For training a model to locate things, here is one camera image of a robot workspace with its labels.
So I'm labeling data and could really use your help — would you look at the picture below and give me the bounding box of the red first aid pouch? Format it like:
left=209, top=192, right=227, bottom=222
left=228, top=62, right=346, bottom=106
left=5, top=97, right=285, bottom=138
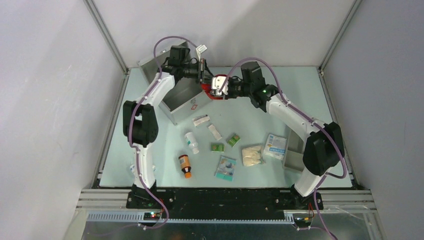
left=201, top=74, right=229, bottom=100

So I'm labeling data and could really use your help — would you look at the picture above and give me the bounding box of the green flat sachet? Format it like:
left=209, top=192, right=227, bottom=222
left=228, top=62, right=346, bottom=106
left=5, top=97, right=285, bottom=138
left=210, top=143, right=225, bottom=153

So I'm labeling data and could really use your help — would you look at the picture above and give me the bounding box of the white wrapped bandage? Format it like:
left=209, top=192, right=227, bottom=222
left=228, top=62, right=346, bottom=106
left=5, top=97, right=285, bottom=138
left=192, top=114, right=210, bottom=127

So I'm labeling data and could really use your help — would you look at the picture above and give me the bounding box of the white blue gauze packet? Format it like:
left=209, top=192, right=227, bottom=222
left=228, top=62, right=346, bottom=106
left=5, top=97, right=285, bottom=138
left=263, top=134, right=288, bottom=161

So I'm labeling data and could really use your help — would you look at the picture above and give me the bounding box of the brown syrup bottle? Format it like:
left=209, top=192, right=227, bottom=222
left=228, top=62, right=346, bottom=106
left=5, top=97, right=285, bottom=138
left=178, top=154, right=192, bottom=179

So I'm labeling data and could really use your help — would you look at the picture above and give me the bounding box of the small white bottle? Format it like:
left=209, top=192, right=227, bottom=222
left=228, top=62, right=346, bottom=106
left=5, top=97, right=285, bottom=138
left=130, top=165, right=136, bottom=174

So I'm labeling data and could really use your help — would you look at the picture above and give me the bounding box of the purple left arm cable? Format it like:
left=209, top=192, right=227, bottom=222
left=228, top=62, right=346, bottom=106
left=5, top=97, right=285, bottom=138
left=127, top=35, right=203, bottom=231

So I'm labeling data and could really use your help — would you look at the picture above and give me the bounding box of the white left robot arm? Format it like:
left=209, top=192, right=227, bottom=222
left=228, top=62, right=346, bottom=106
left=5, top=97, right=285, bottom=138
left=122, top=45, right=213, bottom=208

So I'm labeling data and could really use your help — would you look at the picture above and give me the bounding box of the white medicine bottle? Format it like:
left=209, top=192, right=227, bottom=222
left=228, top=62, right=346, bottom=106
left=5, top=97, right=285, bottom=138
left=184, top=132, right=200, bottom=154

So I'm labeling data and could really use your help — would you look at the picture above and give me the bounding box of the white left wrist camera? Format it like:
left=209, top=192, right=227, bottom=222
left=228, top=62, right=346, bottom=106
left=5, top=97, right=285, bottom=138
left=195, top=44, right=208, bottom=61

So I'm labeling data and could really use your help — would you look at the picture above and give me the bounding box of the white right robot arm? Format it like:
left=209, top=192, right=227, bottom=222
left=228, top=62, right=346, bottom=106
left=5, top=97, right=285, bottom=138
left=216, top=57, right=348, bottom=209

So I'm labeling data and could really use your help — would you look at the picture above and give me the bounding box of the green small box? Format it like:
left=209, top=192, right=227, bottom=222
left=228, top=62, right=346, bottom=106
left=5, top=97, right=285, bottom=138
left=226, top=133, right=241, bottom=148

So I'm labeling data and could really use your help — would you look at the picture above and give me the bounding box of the beige gloves bag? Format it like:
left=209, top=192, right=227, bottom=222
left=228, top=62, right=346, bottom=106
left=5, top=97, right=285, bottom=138
left=241, top=145, right=264, bottom=167

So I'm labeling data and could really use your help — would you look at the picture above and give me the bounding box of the grey divided tray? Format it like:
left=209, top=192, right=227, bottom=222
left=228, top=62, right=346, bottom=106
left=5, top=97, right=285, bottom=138
left=282, top=122, right=318, bottom=173

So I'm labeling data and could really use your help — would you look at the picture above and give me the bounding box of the white bandage roll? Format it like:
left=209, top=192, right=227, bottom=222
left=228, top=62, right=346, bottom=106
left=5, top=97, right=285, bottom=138
left=208, top=124, right=222, bottom=141

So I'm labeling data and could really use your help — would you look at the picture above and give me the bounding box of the teal mask packet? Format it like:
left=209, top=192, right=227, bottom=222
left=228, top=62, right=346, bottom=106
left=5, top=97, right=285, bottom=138
left=214, top=156, right=237, bottom=182

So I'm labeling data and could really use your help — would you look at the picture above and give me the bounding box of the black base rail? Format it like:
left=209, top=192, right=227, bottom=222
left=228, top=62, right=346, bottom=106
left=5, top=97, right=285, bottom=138
left=126, top=186, right=324, bottom=221

